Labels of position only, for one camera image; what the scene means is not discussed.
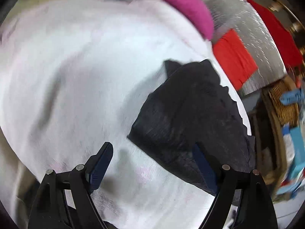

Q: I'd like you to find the red pillow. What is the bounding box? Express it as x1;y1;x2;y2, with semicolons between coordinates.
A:
213;29;258;90

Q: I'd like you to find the white bedspread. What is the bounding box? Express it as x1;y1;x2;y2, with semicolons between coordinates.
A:
1;0;250;228

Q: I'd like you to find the silver insulation foil sheet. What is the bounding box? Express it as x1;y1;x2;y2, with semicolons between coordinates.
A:
203;0;287;96

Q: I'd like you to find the wicker basket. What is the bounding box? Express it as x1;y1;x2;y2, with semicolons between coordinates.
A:
260;78;301;129

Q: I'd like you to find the red cloth on chair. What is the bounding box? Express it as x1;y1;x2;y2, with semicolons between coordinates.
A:
246;0;303;68

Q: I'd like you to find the black quilted puffer jacket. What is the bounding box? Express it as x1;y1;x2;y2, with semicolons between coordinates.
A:
128;60;255;195

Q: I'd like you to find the blue box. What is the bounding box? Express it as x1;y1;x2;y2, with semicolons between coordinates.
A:
277;124;304;195

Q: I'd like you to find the blue cloth on basket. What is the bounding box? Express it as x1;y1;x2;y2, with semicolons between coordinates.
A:
280;88;305;106

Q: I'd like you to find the magenta pillow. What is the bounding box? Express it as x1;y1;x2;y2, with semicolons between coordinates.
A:
165;0;214;40

